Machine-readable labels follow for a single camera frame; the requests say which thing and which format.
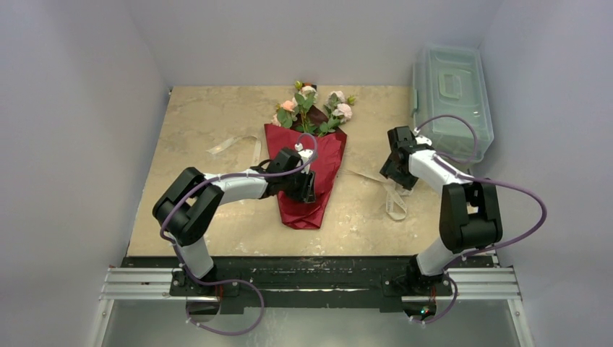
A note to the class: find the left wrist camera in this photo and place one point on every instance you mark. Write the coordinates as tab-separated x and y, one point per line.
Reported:
306	157

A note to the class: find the orange black small clip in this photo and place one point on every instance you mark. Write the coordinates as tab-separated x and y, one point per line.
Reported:
309	85

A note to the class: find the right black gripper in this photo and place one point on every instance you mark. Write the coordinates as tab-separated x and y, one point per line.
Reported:
396	170

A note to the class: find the cream ribbon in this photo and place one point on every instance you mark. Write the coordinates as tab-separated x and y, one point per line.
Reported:
395	205

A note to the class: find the clear plastic storage box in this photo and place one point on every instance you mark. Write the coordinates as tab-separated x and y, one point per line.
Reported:
451	107

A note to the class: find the white flower stem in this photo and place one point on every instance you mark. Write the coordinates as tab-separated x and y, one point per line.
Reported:
306	99

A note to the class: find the dark red wrapping paper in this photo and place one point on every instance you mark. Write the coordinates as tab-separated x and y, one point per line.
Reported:
304	207

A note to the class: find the pale pink flower stem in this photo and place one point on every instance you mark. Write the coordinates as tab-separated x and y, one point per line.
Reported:
338	110

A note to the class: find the aluminium rail frame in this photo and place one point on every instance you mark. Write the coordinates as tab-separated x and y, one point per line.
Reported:
379	283

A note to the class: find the peach flower stem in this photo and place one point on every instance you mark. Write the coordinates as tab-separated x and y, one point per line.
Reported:
286	114

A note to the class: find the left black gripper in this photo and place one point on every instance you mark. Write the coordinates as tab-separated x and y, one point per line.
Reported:
305	193

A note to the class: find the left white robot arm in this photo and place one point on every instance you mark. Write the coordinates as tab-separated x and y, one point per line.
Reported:
187	208

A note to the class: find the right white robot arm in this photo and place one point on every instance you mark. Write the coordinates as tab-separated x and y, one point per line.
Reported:
469	211

